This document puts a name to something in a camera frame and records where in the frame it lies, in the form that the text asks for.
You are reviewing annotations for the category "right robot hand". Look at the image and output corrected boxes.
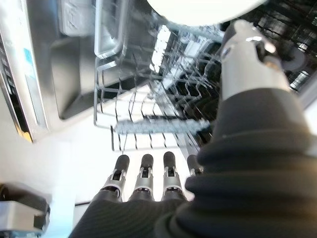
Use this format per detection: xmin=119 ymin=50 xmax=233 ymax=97
xmin=68 ymin=19 xmax=317 ymax=238

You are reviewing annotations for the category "cream ceramic plate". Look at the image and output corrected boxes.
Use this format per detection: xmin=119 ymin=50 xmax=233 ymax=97
xmin=145 ymin=0 xmax=268 ymax=26

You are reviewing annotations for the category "black tined dishwasher plate rack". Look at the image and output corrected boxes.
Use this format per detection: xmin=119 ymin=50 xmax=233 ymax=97
xmin=148 ymin=22 xmax=317 ymax=120

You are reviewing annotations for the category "built-in dishwasher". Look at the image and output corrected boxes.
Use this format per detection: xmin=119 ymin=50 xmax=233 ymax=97
xmin=146 ymin=0 xmax=317 ymax=110

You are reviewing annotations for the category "black steel dishwasher door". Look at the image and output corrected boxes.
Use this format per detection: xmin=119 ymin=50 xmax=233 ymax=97
xmin=0 ymin=0 xmax=125 ymax=144

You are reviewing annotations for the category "black wire mesh dishwasher basket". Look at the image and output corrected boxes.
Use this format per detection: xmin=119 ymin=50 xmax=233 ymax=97
xmin=93 ymin=48 xmax=216 ymax=153

